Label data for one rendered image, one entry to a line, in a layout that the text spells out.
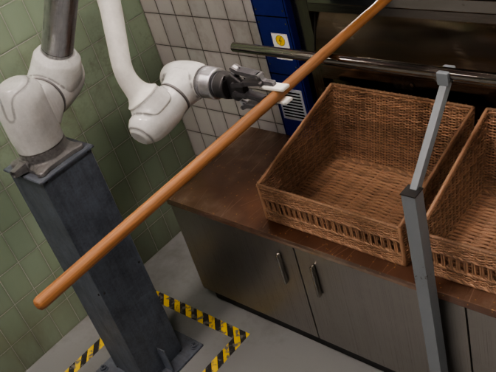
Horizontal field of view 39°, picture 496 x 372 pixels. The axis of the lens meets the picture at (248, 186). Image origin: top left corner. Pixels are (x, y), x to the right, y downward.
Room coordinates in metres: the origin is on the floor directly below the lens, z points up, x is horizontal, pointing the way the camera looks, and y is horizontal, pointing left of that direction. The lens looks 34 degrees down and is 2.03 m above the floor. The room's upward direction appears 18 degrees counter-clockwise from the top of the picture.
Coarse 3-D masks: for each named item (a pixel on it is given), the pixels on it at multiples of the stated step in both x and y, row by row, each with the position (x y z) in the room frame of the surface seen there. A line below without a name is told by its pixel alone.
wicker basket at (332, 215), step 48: (336, 96) 2.17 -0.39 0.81; (384, 96) 2.02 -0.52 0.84; (288, 144) 2.02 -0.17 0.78; (336, 144) 2.15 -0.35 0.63; (384, 144) 2.00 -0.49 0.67; (288, 192) 1.81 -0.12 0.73; (336, 192) 1.93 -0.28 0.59; (384, 192) 1.85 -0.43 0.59; (432, 192) 1.60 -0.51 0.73; (336, 240) 1.68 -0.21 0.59; (384, 240) 1.62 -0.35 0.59
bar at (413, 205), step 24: (240, 48) 2.00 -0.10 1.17; (264, 48) 1.93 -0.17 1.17; (288, 48) 1.88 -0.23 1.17; (408, 72) 1.56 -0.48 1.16; (432, 72) 1.51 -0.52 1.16; (456, 72) 1.46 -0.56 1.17; (480, 72) 1.42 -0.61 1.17; (432, 120) 1.44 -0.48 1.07; (432, 144) 1.41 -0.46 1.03; (408, 192) 1.35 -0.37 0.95; (408, 216) 1.34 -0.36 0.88; (408, 240) 1.35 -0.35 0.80; (432, 264) 1.35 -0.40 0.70; (432, 288) 1.34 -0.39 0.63; (432, 312) 1.33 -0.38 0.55; (432, 336) 1.33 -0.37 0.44; (432, 360) 1.34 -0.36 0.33
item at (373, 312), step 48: (240, 144) 2.45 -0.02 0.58; (192, 192) 2.22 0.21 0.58; (240, 192) 2.12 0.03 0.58; (192, 240) 2.19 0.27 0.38; (240, 240) 1.97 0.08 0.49; (288, 240) 1.77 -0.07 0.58; (240, 288) 2.04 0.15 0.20; (288, 288) 1.83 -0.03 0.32; (336, 288) 1.66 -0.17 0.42; (384, 288) 1.51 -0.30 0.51; (336, 336) 1.70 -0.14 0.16; (384, 336) 1.54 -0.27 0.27; (480, 336) 1.28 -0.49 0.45
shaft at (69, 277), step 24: (384, 0) 1.93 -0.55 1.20; (360, 24) 1.84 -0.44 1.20; (336, 48) 1.75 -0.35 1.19; (240, 120) 1.50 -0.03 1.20; (216, 144) 1.43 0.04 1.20; (192, 168) 1.36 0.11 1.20; (168, 192) 1.31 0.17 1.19; (144, 216) 1.25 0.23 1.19; (120, 240) 1.20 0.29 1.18; (48, 288) 1.10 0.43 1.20
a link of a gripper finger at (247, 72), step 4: (236, 64) 1.71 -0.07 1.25; (232, 68) 1.69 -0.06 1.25; (240, 68) 1.69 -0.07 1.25; (244, 68) 1.69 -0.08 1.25; (248, 68) 1.68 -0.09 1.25; (232, 72) 1.69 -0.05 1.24; (236, 72) 1.68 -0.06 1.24; (240, 72) 1.67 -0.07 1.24; (244, 72) 1.66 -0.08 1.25; (248, 72) 1.66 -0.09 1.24; (252, 72) 1.65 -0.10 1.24; (256, 72) 1.65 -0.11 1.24; (260, 72) 1.64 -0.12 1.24; (244, 76) 1.66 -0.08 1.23; (248, 76) 1.65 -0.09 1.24; (252, 76) 1.64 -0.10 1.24; (256, 76) 1.63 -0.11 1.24
